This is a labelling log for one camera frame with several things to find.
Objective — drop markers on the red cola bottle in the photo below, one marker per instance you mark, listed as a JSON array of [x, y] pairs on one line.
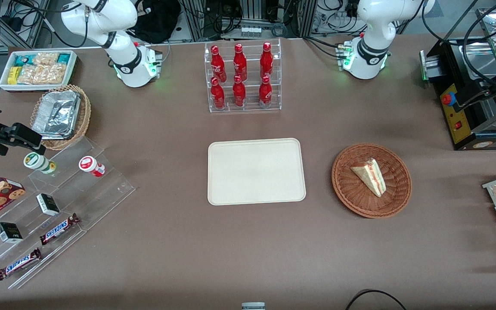
[[218, 64], [240, 63], [266, 62], [218, 94], [239, 93], [265, 92]]

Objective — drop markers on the small black box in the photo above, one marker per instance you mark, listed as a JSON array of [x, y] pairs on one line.
[[48, 205], [9, 232]]

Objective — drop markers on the small grey object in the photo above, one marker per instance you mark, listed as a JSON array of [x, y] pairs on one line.
[[253, 306]]

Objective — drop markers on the clear rice cracker bag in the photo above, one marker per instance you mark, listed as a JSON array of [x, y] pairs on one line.
[[45, 58], [43, 74]]

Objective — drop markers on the clear acrylic bottle rack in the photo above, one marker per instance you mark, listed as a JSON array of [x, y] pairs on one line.
[[274, 105]]

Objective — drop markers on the black bag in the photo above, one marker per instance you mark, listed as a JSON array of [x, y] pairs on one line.
[[157, 21]]

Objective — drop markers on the triangle sandwich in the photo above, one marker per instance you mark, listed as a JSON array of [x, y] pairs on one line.
[[370, 176]]

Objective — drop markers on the white snack bin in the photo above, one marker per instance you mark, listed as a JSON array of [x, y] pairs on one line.
[[4, 84]]

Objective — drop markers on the clear acrylic stepped display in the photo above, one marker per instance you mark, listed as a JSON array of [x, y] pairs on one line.
[[97, 193]]

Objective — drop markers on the light wicker basket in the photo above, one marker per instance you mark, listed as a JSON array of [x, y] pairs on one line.
[[83, 120]]

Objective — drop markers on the aluminium foil tray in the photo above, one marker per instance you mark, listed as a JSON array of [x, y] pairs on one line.
[[56, 114]]

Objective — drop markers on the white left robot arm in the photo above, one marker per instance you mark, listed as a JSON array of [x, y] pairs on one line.
[[373, 26]]

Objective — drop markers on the green white yogurt cup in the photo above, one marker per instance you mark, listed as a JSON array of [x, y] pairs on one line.
[[37, 162]]

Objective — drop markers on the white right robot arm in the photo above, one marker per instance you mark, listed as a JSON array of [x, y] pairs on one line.
[[101, 19]]

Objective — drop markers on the white power strip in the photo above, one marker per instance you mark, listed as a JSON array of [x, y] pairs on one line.
[[251, 31]]

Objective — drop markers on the teal snack packet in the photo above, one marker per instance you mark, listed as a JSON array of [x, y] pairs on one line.
[[22, 60], [63, 58]]

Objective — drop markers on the red white yogurt cup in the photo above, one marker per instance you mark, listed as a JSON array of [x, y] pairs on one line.
[[89, 165]]

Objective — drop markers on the aluminium frame rack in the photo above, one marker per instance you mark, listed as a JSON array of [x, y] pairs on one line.
[[194, 17]]

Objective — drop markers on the yellow snack packet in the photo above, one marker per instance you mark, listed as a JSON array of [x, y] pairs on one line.
[[13, 75]]

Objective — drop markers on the black machine with yellow panel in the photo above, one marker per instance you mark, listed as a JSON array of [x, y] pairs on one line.
[[489, 140]]

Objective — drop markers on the brown wicker basket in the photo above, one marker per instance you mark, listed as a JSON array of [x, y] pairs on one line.
[[360, 200]]

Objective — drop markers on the cream plastic tray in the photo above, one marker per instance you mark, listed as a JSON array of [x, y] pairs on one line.
[[256, 172]]

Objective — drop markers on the Snickers bar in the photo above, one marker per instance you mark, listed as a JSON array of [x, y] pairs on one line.
[[60, 229], [19, 264]]

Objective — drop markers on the red emergency stop button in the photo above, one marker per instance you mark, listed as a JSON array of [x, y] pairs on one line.
[[448, 99]]

